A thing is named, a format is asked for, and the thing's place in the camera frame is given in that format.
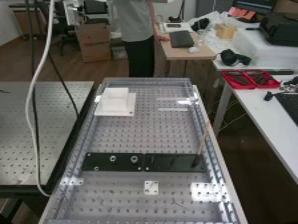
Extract white cable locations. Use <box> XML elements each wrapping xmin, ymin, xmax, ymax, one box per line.
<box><xmin>24</xmin><ymin>0</ymin><xmax>58</xmax><ymax>198</ymax></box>

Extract black headphones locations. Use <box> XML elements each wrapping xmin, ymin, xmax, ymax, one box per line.
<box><xmin>220</xmin><ymin>48</ymin><xmax>253</xmax><ymax>67</ymax></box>

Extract small wooden box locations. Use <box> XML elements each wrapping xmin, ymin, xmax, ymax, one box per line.
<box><xmin>215</xmin><ymin>23</ymin><xmax>237</xmax><ymax>40</ymax></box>

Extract small white square block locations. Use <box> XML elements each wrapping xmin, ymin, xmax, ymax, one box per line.
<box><xmin>143</xmin><ymin>180</ymin><xmax>160</xmax><ymax>196</ymax></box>

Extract black plate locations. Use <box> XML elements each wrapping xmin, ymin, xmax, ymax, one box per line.
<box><xmin>82</xmin><ymin>152</ymin><xmax>208</xmax><ymax>174</ymax></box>

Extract black case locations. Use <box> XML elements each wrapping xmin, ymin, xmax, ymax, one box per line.
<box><xmin>259</xmin><ymin>12</ymin><xmax>298</xmax><ymax>47</ymax></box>

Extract cardboard box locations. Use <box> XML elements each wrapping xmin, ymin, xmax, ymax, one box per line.
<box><xmin>75</xmin><ymin>22</ymin><xmax>114</xmax><ymax>64</ymax></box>

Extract white desk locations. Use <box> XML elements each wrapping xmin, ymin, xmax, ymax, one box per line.
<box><xmin>212</xmin><ymin>74</ymin><xmax>298</xmax><ymax>185</ymax></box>
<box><xmin>189</xmin><ymin>11</ymin><xmax>298</xmax><ymax>76</ymax></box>

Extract wooden desk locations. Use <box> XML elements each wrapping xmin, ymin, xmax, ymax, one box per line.
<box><xmin>153</xmin><ymin>21</ymin><xmax>217</xmax><ymax>79</ymax></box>

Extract small white box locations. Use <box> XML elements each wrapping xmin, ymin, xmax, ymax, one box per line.
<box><xmin>94</xmin><ymin>87</ymin><xmax>139</xmax><ymax>117</ymax></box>

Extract red tray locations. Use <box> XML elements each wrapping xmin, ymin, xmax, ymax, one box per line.
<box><xmin>220</xmin><ymin>69</ymin><xmax>259</xmax><ymax>90</ymax></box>
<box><xmin>244</xmin><ymin>69</ymin><xmax>283</xmax><ymax>90</ymax></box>

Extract person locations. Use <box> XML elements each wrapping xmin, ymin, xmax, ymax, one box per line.
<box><xmin>107</xmin><ymin>0</ymin><xmax>173</xmax><ymax>79</ymax></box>

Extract thin stick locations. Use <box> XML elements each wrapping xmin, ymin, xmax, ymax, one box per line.
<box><xmin>192</xmin><ymin>124</ymin><xmax>211</xmax><ymax>168</ymax></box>

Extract clear box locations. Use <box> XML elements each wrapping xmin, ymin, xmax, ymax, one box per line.
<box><xmin>47</xmin><ymin>77</ymin><xmax>248</xmax><ymax>224</ymax></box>

